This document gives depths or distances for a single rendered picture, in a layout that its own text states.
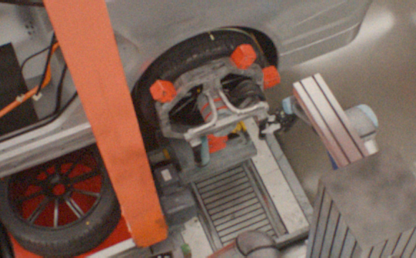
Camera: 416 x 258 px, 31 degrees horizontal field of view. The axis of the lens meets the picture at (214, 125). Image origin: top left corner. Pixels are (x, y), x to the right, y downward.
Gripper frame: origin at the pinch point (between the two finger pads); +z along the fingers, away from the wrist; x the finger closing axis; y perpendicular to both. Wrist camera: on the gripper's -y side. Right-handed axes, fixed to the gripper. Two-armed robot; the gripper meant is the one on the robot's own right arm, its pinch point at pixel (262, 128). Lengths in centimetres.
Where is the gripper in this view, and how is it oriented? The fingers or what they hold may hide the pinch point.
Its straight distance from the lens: 359.5
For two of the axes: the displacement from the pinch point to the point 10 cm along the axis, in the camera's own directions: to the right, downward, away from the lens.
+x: 3.9, 7.9, -4.7
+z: -9.2, 3.6, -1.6
